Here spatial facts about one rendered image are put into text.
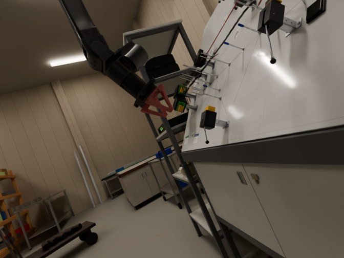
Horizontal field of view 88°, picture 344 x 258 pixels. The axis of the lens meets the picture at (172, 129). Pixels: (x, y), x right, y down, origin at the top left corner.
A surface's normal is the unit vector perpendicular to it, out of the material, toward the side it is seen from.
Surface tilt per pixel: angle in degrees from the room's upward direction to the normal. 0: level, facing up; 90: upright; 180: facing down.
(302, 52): 54
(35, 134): 90
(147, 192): 90
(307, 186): 90
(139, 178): 90
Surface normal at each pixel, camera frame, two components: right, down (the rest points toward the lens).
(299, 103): -0.96, -0.23
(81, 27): 0.18, -0.38
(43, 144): 0.33, -0.21
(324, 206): -0.88, 0.37
